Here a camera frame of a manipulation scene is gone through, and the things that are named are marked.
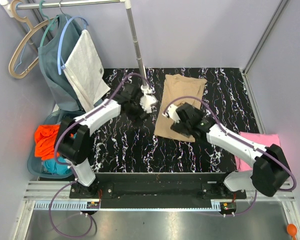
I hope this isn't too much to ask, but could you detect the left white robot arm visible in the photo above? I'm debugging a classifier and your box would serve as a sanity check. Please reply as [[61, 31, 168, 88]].
[[54, 83, 157, 198]]

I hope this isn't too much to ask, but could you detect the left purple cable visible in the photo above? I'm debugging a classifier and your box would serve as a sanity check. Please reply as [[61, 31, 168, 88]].
[[48, 72, 153, 238]]

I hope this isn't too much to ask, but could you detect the blue plastic laundry basket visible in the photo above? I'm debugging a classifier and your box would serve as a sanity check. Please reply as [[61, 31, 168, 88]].
[[27, 110, 85, 180]]

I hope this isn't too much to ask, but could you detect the teal blue t shirt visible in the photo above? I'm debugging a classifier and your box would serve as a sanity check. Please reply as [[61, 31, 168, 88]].
[[42, 159, 72, 176]]

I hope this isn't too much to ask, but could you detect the folded pink t shirt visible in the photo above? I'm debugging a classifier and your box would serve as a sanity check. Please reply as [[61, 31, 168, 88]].
[[234, 131, 281, 172]]

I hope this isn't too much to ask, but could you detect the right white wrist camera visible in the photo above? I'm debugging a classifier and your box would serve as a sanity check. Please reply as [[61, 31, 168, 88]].
[[162, 104, 180, 123]]

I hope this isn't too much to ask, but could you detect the white hanging t shirt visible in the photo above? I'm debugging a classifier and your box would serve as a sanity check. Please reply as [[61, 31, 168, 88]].
[[63, 29, 110, 112]]

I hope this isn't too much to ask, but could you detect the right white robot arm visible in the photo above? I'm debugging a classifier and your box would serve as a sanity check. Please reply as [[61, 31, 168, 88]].
[[164, 103, 290, 199]]

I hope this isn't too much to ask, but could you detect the beige t shirt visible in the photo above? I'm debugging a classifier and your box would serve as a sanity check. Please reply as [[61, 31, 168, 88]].
[[153, 74, 208, 143]]

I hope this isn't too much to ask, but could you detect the light blue hanger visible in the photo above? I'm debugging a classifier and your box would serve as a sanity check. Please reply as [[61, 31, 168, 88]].
[[57, 16, 90, 75]]

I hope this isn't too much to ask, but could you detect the purple cable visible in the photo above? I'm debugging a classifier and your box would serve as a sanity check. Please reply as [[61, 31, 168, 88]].
[[48, 72, 153, 238], [162, 96, 297, 218]]

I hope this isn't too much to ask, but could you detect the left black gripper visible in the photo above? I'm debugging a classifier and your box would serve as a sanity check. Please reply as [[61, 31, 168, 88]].
[[125, 95, 152, 128]]

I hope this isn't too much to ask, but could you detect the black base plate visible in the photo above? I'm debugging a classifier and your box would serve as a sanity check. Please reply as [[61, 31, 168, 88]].
[[69, 172, 247, 211]]

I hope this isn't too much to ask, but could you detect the orange t shirt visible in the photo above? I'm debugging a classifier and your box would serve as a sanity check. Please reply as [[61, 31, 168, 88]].
[[34, 124, 60, 161]]

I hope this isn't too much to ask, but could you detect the orange ball tool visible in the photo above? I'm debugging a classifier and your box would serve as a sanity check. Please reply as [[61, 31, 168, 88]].
[[286, 223, 298, 240]]

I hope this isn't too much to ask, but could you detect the metal clothes rack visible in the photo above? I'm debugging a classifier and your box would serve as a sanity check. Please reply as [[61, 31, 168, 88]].
[[0, 0, 153, 96]]

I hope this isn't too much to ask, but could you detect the grey-green hanging t shirt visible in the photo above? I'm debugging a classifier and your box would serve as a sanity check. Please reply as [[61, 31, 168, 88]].
[[38, 14, 84, 112]]

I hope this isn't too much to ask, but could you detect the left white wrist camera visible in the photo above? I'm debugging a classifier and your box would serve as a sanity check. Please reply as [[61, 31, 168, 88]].
[[139, 93, 158, 114]]

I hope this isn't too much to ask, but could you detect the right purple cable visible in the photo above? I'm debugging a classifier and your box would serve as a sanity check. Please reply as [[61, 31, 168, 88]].
[[162, 96, 297, 218]]

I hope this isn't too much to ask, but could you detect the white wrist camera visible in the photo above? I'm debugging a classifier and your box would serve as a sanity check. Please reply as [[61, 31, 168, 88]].
[[162, 104, 180, 123], [139, 93, 158, 114]]

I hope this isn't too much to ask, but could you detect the green hanger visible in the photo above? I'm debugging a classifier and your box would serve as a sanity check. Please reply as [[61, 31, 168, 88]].
[[39, 0, 59, 47]]

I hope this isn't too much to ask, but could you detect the aluminium frame rail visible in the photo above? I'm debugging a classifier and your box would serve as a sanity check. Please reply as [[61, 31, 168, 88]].
[[242, 0, 290, 75]]

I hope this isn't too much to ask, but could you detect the beige wooden hanger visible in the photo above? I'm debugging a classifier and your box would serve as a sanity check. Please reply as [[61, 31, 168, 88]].
[[8, 0, 53, 79]]

